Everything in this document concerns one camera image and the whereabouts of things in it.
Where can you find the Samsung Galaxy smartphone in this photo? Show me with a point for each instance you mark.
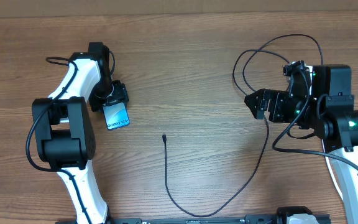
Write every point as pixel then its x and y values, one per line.
pixel 116 116

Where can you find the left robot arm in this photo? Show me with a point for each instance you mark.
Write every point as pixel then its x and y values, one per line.
pixel 63 131

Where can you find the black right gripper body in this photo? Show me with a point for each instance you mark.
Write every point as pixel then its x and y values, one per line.
pixel 284 112

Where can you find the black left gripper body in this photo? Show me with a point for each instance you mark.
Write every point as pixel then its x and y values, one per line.
pixel 108 91

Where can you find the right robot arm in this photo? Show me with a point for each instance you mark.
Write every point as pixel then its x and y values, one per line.
pixel 319 98

